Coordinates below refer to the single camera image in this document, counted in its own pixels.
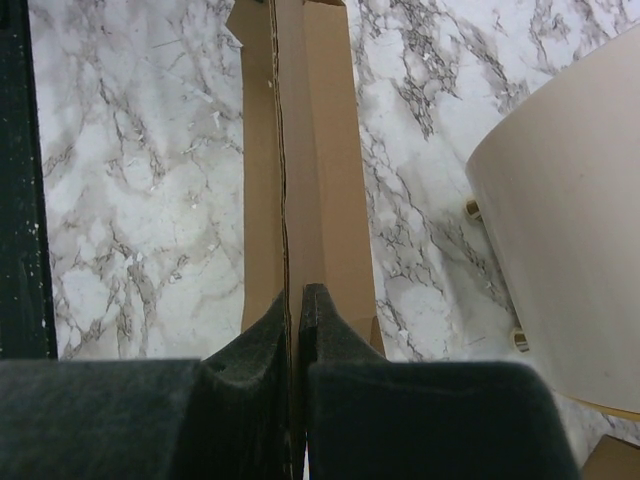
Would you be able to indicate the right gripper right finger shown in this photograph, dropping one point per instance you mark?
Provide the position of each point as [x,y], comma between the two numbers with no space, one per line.
[370,418]

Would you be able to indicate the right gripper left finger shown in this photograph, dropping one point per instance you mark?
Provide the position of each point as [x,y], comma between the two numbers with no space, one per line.
[224,417]

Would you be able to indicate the closed brown cardboard box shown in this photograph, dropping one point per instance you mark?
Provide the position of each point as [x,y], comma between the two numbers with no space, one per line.
[613,459]

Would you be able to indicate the white cylindrical bread box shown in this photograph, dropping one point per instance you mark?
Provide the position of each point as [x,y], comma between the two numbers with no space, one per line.
[557,185]

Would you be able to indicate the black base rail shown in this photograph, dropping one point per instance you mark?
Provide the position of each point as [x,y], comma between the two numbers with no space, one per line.
[27,313]

